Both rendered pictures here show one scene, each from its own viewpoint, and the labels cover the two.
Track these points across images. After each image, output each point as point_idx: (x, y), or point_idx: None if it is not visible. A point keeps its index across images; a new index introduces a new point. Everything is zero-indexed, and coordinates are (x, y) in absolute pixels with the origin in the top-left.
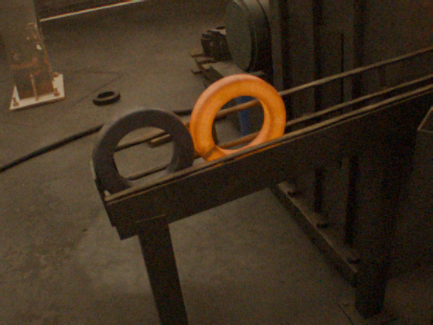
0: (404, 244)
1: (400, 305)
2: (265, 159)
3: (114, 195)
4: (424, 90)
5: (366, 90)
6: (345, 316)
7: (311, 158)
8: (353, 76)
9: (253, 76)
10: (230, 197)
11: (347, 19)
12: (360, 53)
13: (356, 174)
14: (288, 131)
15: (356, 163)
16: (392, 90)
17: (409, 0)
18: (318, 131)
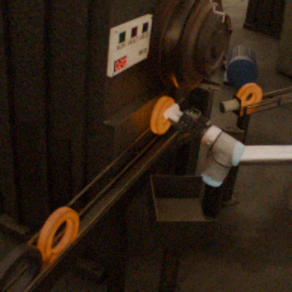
0: None
1: (131, 284)
2: (75, 247)
3: None
4: (134, 178)
5: (90, 173)
6: None
7: (93, 236)
8: (82, 167)
9: (62, 207)
10: (61, 274)
11: (77, 136)
12: (85, 153)
13: None
14: (18, 191)
15: (86, 213)
16: (115, 180)
17: (119, 128)
18: (95, 223)
